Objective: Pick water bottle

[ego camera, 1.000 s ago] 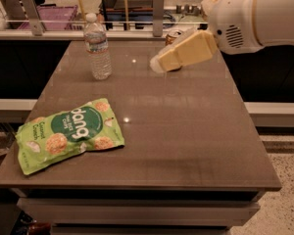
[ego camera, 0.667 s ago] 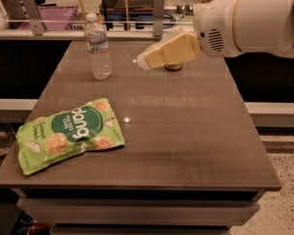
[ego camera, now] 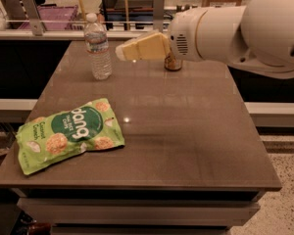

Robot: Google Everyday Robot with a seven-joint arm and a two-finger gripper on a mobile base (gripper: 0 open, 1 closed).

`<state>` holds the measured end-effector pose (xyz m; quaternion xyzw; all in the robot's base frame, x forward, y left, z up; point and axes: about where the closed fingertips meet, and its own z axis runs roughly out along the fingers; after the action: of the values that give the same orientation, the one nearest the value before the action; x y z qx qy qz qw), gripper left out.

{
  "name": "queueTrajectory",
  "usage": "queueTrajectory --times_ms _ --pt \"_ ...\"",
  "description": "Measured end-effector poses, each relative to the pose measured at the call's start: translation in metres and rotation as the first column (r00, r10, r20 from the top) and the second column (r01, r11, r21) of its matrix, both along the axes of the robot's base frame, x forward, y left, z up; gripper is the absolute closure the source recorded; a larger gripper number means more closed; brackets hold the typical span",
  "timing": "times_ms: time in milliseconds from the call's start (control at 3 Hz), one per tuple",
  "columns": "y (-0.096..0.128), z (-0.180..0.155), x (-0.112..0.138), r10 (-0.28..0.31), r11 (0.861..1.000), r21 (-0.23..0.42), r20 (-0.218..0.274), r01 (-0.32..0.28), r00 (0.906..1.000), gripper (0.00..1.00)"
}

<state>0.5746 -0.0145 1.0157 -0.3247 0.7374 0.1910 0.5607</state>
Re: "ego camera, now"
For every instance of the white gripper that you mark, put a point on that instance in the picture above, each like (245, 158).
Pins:
(182, 34)

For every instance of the clear plastic water bottle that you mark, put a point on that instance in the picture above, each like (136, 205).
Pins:
(97, 46)

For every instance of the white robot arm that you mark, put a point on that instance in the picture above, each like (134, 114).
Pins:
(257, 37)

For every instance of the orange soda can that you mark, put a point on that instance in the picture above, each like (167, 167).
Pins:
(172, 63)

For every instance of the purple plastic crate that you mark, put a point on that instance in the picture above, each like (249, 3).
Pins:
(53, 18)

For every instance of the green dang chips bag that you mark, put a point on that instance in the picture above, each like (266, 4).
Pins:
(49, 140)

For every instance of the yellow broom handle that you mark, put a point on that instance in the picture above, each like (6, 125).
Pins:
(81, 5)

